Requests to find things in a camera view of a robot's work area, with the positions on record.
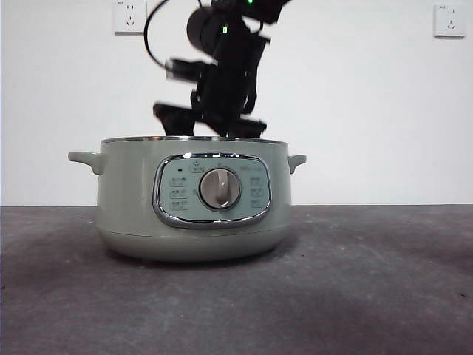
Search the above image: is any pale green electric pot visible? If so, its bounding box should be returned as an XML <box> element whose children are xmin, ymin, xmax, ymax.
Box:
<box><xmin>67</xmin><ymin>135</ymin><xmax>307</xmax><ymax>264</ymax></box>

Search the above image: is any black cable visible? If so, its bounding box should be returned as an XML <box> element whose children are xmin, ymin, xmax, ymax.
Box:
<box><xmin>143</xmin><ymin>0</ymin><xmax>174</xmax><ymax>75</ymax></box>

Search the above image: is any white wall socket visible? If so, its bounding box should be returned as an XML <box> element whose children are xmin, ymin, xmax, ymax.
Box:
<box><xmin>433</xmin><ymin>4</ymin><xmax>466</xmax><ymax>39</ymax></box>
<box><xmin>113</xmin><ymin>0</ymin><xmax>148</xmax><ymax>36</ymax></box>

